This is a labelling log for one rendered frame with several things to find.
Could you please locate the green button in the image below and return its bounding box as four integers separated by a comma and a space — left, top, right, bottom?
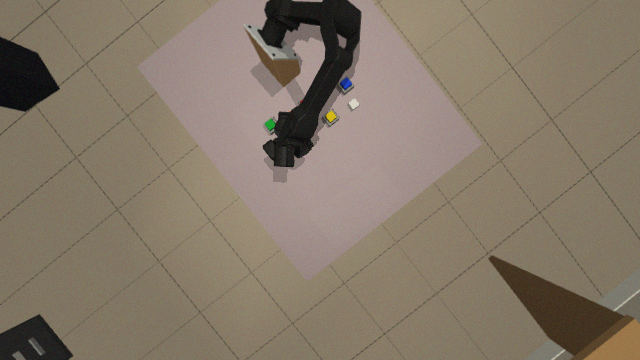
263, 117, 276, 135

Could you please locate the yellow button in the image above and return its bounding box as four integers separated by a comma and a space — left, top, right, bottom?
322, 109, 339, 127

